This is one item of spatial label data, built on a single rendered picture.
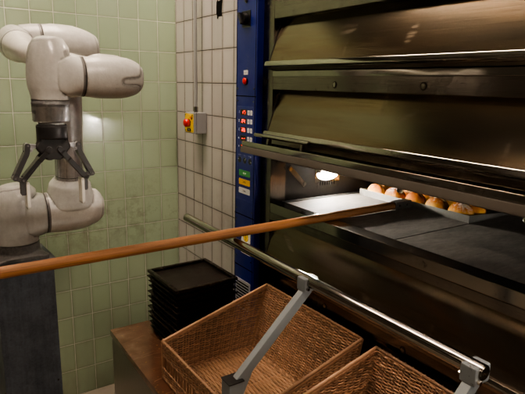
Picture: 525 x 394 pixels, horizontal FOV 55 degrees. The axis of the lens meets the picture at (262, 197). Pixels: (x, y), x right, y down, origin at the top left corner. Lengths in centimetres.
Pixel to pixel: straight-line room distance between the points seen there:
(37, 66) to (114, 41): 135
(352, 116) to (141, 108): 136
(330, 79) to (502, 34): 61
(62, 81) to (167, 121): 147
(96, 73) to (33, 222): 81
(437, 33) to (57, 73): 96
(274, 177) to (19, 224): 96
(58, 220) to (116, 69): 82
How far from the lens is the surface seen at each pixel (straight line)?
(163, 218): 285
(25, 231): 202
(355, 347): 171
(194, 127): 245
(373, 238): 164
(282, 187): 207
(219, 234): 154
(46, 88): 135
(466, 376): 101
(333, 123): 171
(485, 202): 119
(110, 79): 138
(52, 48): 136
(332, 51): 171
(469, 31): 139
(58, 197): 202
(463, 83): 139
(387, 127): 155
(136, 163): 273
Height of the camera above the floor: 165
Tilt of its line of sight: 13 degrees down
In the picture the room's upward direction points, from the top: 1 degrees clockwise
